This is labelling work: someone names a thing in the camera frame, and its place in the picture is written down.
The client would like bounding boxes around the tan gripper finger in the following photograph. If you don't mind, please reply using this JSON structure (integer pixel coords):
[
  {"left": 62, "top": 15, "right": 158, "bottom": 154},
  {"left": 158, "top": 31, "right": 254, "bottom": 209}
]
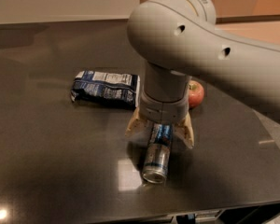
[
  {"left": 125, "top": 108, "right": 152, "bottom": 137},
  {"left": 174, "top": 114, "right": 195, "bottom": 148}
]

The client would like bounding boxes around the silver blue redbull can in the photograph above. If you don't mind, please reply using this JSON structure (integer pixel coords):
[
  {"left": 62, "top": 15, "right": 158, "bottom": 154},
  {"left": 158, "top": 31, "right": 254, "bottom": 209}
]
[{"left": 142, "top": 123, "right": 173, "bottom": 184}]

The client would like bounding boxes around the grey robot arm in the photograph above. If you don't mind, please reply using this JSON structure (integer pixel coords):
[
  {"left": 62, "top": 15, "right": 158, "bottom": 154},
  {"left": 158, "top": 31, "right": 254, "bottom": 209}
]
[{"left": 126, "top": 0, "right": 280, "bottom": 147}]

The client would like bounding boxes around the blue white chip bag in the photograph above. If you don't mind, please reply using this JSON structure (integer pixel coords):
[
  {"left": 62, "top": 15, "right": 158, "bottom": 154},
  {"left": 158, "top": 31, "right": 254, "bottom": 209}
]
[{"left": 70, "top": 70, "right": 140, "bottom": 109}]

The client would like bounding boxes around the red apple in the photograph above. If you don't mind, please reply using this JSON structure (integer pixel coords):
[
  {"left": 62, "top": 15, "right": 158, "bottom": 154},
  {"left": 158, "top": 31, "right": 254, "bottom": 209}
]
[{"left": 189, "top": 80, "right": 204, "bottom": 108}]

